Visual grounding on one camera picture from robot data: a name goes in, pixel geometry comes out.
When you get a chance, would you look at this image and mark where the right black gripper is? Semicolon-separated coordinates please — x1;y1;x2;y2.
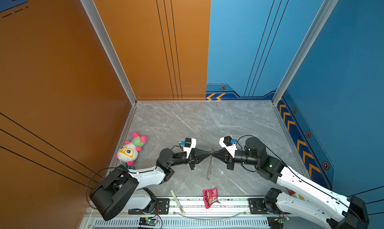
211;148;260;172

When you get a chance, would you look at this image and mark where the red white bandage box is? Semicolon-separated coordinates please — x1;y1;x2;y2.
287;189;305;201

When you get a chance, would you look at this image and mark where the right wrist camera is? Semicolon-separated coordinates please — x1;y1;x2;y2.
219;136;237;158

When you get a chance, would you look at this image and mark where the aluminium front rail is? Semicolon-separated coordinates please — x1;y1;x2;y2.
80;196;324;229

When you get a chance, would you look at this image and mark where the pink green plush toy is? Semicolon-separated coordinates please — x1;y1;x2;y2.
115;133;148;166

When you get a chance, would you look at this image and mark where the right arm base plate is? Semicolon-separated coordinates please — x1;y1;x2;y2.
248;198;283;216

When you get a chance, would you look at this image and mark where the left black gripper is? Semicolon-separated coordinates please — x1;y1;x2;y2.
168;149;210;173

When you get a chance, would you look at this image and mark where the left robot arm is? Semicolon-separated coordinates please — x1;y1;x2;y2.
90;148;212;221

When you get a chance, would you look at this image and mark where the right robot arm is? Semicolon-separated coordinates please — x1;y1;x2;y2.
212;136;370;229

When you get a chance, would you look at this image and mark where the left circuit board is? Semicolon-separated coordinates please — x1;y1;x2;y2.
138;218;159;229

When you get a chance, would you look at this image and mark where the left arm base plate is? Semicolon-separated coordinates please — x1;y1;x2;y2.
128;198;170;215

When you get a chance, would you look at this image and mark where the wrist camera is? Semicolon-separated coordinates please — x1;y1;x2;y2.
219;136;237;158
180;138;197;159

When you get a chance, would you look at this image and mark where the right circuit board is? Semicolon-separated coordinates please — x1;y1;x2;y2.
267;217;290;229

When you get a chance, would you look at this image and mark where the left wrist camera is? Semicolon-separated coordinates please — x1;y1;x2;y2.
180;138;197;159

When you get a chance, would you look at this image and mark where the circuit board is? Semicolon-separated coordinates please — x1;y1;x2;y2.
267;217;290;229
138;218;159;229

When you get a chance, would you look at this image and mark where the pink snack packet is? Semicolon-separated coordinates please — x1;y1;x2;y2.
203;188;220;209

